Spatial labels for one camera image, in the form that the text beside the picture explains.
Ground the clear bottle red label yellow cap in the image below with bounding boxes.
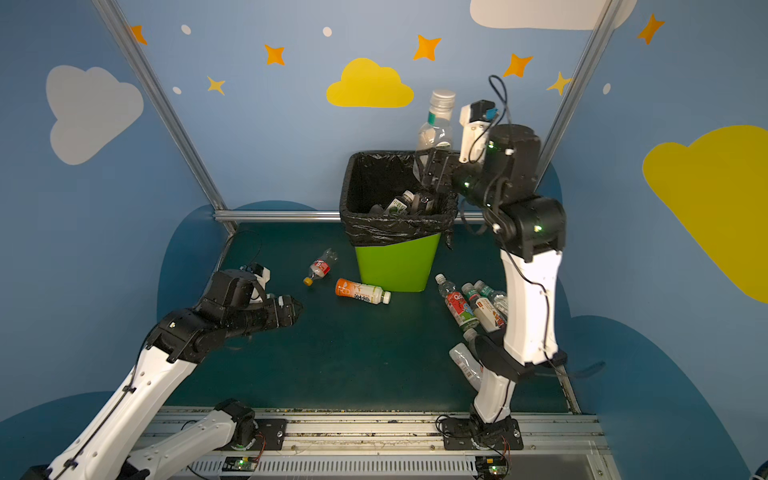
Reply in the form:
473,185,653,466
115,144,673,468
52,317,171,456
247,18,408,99
303,248,338,286

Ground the green plastic bin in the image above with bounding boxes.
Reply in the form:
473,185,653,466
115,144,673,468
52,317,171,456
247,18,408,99
355,234,441,293

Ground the clear lime juice bottle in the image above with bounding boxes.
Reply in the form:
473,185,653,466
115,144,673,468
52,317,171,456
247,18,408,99
385,190,415,216

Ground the clear bottle green cap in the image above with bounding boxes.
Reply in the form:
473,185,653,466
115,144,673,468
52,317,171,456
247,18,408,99
416,89,456,151

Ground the aluminium back frame rail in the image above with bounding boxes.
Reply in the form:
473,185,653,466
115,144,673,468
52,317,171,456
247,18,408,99
213,210,487,225

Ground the clear bottle colourful label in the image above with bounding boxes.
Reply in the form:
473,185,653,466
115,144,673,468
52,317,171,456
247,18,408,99
474,280,509,318

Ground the clear bottle red label right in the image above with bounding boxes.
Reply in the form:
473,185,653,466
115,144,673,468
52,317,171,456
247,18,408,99
435,273,479,332

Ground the aluminium frame post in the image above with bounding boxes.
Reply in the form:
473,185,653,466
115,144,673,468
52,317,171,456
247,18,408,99
536,0,624,186
92,0,228,213

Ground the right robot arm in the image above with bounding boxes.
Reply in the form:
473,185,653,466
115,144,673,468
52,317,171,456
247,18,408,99
436,121,567,453

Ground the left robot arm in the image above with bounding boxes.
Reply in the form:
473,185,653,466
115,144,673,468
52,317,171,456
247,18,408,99
23,269,303,479

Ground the aluminium left frame post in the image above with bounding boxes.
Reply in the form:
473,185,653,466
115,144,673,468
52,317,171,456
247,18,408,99
92,0,228,213

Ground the aluminium right frame post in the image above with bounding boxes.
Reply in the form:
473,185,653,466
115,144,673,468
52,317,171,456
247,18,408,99
536,0,624,186

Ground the white bottle pink label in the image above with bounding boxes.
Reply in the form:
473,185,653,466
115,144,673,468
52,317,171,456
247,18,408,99
461,283,506,333

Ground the orange juice bottle back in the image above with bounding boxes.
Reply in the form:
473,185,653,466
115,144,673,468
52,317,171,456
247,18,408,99
335,279,391,305

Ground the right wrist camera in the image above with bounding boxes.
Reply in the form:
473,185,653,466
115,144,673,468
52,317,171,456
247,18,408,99
459,100,497,164

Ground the white bottle red logo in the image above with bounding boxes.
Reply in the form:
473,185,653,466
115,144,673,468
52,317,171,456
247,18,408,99
449,343,483,391

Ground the black bin liner bag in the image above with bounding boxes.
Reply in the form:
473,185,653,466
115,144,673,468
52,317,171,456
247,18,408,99
339,150,458,247

